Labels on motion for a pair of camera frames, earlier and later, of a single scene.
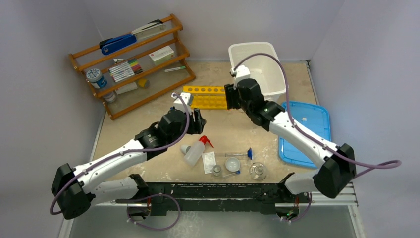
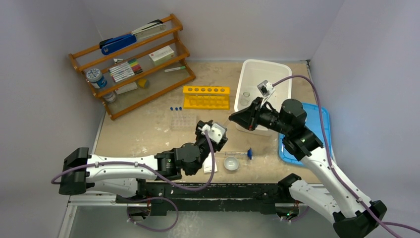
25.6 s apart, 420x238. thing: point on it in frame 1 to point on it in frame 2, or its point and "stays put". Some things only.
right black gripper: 231,97 to 256,114
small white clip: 116,59 stays put
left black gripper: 196,123 to 198,132
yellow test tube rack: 207,97 stays put
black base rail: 234,198 stays put
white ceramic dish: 232,164 stays put
